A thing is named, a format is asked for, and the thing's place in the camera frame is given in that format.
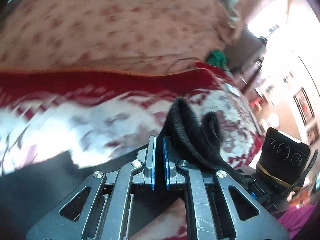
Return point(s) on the white tag on blanket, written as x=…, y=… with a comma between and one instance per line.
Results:
x=232, y=90

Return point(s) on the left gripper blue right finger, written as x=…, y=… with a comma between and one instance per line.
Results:
x=173, y=179

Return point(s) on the black pants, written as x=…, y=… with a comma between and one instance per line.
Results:
x=190, y=139

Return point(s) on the framed wall picture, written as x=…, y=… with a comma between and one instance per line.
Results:
x=304, y=106

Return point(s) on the beige floral quilt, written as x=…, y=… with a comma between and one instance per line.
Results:
x=146, y=36

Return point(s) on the red white floral fleece blanket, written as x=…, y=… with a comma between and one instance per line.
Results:
x=58, y=127

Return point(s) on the black camera box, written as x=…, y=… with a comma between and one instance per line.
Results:
x=282, y=161

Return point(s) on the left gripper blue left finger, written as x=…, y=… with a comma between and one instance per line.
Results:
x=150, y=163

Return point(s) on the green cloth item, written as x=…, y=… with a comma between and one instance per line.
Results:
x=217, y=58

